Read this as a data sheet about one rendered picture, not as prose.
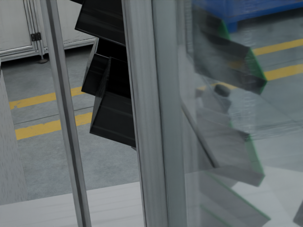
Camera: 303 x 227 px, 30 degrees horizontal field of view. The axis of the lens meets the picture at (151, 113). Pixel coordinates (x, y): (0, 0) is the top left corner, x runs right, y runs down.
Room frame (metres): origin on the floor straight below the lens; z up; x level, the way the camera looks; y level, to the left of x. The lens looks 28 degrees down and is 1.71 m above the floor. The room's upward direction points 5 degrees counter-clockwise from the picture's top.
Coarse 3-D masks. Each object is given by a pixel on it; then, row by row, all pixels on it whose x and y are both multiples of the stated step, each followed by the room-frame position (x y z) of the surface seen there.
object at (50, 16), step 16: (48, 0) 0.67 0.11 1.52; (48, 16) 0.67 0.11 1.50; (48, 32) 0.67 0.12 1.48; (48, 48) 0.67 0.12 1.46; (64, 64) 0.67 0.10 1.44; (64, 80) 0.67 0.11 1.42; (64, 96) 0.67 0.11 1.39; (64, 112) 0.67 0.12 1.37; (64, 128) 0.67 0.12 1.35; (64, 144) 0.67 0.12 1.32; (80, 160) 0.67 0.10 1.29; (80, 176) 0.67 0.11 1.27; (80, 192) 0.67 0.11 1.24; (80, 208) 0.67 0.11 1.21; (80, 224) 0.67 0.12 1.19
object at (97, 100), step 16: (112, 64) 0.85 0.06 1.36; (112, 80) 0.85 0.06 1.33; (128, 80) 0.85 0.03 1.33; (96, 96) 0.82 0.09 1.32; (112, 96) 0.73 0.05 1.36; (128, 96) 0.85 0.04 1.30; (96, 112) 0.73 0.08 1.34; (112, 112) 0.73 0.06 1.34; (128, 112) 0.72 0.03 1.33; (96, 128) 0.73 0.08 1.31; (112, 128) 0.73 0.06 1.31; (128, 128) 0.72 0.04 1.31; (128, 144) 0.72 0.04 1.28
